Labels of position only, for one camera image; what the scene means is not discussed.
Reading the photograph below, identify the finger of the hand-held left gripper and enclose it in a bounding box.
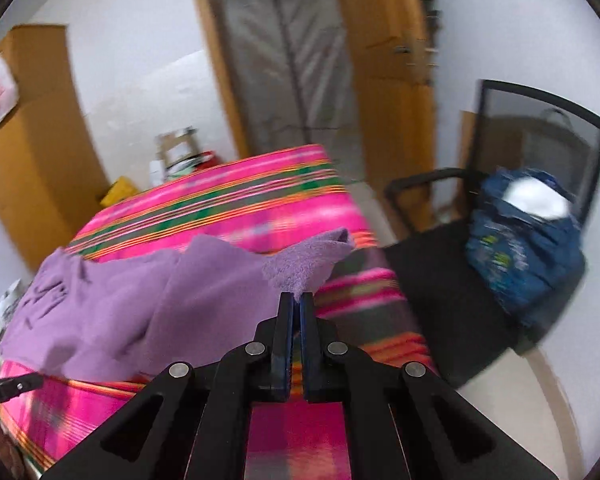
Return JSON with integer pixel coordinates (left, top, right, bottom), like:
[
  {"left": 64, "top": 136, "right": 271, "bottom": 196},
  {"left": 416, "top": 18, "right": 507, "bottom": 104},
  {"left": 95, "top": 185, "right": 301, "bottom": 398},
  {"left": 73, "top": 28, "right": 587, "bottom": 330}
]
[{"left": 0, "top": 372, "right": 45, "bottom": 408}]

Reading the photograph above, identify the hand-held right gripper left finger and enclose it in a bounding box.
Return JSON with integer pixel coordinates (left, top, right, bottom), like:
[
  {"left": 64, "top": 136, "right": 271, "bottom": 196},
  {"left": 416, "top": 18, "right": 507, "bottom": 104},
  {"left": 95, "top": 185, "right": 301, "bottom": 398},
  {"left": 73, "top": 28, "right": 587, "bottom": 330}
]
[{"left": 40, "top": 291, "right": 295, "bottom": 480}]

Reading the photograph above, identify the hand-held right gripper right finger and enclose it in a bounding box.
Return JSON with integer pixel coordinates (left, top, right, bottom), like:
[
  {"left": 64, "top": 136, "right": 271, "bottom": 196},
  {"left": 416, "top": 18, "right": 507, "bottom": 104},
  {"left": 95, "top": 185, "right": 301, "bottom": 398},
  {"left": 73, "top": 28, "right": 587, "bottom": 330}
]
[{"left": 300, "top": 291, "right": 561, "bottom": 480}]

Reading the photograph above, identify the purple garment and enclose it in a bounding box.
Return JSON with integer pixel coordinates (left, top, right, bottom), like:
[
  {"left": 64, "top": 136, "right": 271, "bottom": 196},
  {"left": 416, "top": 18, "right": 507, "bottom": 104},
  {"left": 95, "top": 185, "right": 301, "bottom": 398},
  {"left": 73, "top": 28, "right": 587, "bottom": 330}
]
[{"left": 0, "top": 227, "right": 356, "bottom": 383}]

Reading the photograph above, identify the cluttered white desk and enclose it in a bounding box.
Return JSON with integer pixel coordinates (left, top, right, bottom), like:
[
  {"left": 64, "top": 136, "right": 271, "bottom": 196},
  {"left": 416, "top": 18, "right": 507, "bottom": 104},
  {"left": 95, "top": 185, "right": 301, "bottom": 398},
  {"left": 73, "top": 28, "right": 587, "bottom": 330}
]
[{"left": 0, "top": 280, "right": 22, "bottom": 366}]

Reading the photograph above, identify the black mesh office chair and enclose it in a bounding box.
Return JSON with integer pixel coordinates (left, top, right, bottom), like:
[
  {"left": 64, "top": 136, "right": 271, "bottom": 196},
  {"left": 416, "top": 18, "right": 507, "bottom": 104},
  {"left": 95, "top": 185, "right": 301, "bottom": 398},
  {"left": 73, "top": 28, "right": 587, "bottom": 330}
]
[{"left": 382, "top": 79, "right": 600, "bottom": 388}]

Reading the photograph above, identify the pink plaid blanket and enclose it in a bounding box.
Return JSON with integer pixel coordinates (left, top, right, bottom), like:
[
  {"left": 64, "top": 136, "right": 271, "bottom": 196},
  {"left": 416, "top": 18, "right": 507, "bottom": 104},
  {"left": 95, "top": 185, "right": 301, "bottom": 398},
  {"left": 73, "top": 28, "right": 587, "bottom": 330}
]
[{"left": 0, "top": 144, "right": 438, "bottom": 480}]

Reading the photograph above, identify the wooden wardrobe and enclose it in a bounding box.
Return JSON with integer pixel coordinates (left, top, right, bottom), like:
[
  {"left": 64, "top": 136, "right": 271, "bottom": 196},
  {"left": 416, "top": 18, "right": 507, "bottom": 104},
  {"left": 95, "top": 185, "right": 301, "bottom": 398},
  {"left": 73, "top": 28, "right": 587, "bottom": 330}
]
[{"left": 0, "top": 24, "right": 112, "bottom": 273}]

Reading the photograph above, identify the open cardboard box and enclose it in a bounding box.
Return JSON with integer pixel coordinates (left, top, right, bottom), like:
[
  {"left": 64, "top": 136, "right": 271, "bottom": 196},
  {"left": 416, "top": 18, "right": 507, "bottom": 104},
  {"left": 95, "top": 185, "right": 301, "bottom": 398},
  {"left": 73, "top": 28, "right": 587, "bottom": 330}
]
[{"left": 155, "top": 127, "right": 202, "bottom": 167}]

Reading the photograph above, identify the yellow box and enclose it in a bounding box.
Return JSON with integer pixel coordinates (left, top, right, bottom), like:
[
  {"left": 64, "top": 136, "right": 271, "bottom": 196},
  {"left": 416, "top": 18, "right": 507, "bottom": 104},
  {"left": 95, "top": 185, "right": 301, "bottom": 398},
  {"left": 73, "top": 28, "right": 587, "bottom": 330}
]
[{"left": 100, "top": 175, "right": 142, "bottom": 208}]

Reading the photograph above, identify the blue fabric bag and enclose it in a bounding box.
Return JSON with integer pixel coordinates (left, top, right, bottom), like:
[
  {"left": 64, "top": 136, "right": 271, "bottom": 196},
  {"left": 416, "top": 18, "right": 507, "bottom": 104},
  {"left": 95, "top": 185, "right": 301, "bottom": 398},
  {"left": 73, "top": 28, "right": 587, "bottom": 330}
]
[{"left": 465, "top": 167, "right": 588, "bottom": 328}]

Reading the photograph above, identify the clear plastic door curtain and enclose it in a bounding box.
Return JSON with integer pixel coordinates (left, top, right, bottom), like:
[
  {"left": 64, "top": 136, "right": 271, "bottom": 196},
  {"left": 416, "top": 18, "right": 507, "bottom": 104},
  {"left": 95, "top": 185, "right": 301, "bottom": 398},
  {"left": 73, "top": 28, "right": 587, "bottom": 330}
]
[{"left": 205, "top": 0, "right": 366, "bottom": 176}]

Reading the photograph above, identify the wooden door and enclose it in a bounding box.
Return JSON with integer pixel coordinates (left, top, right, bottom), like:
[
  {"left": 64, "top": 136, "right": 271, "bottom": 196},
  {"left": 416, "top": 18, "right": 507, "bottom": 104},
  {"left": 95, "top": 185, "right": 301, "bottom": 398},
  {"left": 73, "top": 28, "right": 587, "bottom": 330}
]
[{"left": 327, "top": 0, "right": 438, "bottom": 183}]

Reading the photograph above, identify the white plastic bag red print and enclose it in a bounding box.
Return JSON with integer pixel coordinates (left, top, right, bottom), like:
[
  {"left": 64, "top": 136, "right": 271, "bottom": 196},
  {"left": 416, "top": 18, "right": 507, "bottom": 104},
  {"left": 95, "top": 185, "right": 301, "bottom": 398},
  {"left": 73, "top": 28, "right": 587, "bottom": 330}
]
[{"left": 0, "top": 55, "right": 21, "bottom": 135}]

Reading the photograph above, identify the wooden door frame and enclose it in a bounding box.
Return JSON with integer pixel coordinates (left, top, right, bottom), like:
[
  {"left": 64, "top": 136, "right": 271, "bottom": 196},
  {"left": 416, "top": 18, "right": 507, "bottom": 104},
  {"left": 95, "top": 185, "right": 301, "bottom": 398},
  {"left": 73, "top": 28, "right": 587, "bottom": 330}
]
[{"left": 187, "top": 0, "right": 253, "bottom": 161}]

